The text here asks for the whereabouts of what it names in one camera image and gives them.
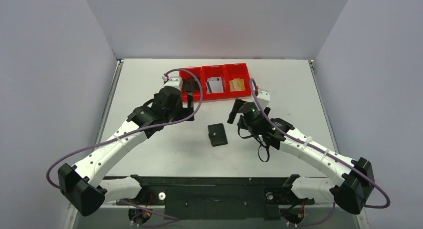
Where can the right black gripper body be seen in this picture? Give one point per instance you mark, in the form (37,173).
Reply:
(238,110)

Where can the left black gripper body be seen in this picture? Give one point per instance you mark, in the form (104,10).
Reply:
(180,113)

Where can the black leather card holder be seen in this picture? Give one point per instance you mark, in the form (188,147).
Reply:
(217,134)

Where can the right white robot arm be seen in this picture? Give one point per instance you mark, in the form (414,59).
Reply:
(346,181)

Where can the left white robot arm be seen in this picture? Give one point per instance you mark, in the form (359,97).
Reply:
(82,183)

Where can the black card holders in bin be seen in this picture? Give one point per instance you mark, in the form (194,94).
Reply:
(190,85)

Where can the gold cards in bin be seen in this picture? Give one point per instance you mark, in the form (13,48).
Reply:
(237,84)

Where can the white cards in bin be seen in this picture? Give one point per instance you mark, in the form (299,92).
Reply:
(214,85)

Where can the left red bin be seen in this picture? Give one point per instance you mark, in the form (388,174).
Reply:
(195,71)

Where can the red bin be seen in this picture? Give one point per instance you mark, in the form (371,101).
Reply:
(237,70)
(213,71)
(195,71)

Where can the right red bin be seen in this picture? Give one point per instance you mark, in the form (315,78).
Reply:
(237,70)

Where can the middle red bin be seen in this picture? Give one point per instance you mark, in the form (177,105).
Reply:
(213,71)

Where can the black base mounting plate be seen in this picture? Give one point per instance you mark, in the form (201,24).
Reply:
(218,198)

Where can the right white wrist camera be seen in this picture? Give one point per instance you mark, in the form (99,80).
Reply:
(263,97)

